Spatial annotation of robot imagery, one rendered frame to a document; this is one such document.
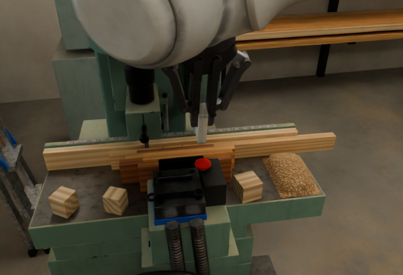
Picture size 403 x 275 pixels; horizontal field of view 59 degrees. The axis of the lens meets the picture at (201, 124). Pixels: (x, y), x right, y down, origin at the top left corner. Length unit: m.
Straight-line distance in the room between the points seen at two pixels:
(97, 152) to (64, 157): 0.07
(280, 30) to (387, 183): 1.32
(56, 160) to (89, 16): 0.68
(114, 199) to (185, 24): 0.55
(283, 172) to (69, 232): 0.46
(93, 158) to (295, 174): 0.46
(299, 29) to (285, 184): 2.24
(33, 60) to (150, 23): 3.04
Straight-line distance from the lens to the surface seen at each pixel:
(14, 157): 1.72
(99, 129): 1.20
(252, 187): 0.73
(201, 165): 0.64
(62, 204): 0.74
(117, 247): 0.80
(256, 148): 0.86
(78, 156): 0.86
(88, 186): 0.82
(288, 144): 0.89
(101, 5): 0.21
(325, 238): 1.97
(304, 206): 0.81
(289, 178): 0.78
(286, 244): 1.89
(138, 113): 0.72
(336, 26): 3.08
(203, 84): 0.92
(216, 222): 0.63
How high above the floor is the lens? 1.42
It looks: 32 degrees down
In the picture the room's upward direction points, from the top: straight up
